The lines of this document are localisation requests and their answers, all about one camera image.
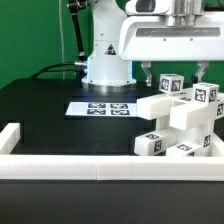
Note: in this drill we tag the white tagged cube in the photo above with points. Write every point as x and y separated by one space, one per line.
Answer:
205 93
171 83

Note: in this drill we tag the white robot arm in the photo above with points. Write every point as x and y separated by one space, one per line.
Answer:
106 70

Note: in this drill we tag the white U-shaped obstacle frame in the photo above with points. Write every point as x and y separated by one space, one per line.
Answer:
62 167

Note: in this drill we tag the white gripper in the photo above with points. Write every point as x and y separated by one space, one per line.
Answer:
172 30

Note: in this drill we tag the white marker sheet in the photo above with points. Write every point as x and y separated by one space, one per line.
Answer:
101 109

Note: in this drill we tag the white chair back frame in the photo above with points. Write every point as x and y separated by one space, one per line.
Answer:
178 110

